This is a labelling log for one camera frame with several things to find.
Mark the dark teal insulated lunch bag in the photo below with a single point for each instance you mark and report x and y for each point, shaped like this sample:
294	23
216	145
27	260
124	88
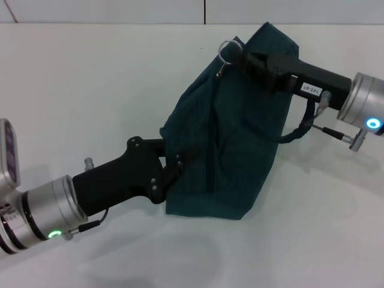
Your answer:
240	135

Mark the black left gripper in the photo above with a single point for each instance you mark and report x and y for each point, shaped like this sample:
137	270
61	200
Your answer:
126	177

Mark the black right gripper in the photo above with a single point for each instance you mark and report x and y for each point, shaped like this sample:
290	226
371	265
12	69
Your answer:
288	75

